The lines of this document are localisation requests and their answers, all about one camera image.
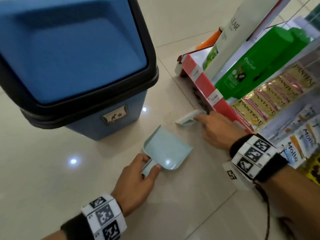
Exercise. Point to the person's left forearm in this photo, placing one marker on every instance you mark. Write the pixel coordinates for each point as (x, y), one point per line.
(53, 236)

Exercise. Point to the blue trash bin black rim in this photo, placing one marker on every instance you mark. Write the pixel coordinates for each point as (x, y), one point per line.
(75, 59)

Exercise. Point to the white marker wristband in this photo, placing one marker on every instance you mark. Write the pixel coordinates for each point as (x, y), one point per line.
(105, 217)
(253, 156)

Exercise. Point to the white price tag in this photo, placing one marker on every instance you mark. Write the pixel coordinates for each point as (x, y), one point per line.
(197, 72)
(215, 97)

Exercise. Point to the person's right forearm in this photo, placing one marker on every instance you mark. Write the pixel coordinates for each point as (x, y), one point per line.
(295, 202)

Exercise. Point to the yellow packet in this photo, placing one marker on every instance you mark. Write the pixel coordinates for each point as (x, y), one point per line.
(312, 169)

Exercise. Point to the small light blue hand brush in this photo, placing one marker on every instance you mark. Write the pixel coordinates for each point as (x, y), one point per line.
(186, 118)

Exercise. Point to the person's left hand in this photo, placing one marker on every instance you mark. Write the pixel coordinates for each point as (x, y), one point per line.
(130, 184)

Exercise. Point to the row of white blue sachets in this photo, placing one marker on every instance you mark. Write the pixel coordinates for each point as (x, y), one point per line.
(300, 139)

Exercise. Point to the silver label plate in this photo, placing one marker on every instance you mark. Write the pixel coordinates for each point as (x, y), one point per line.
(114, 115)

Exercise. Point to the orange bottle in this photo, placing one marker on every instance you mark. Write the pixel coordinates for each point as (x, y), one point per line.
(208, 39)

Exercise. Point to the red shelf edge strip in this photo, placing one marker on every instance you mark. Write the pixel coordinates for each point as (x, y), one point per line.
(203, 84)
(267, 19)

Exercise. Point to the white shampoo bottle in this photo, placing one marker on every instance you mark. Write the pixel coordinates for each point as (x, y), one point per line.
(240, 29)

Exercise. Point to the person's right hand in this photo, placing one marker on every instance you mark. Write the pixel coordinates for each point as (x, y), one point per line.
(221, 131)

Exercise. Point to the person's left thumb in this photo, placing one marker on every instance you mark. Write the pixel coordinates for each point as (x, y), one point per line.
(153, 173)

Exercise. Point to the light blue dustpan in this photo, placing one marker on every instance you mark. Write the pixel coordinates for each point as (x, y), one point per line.
(167, 149)

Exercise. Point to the row of golden sachets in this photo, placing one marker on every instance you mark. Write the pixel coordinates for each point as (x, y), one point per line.
(270, 97)

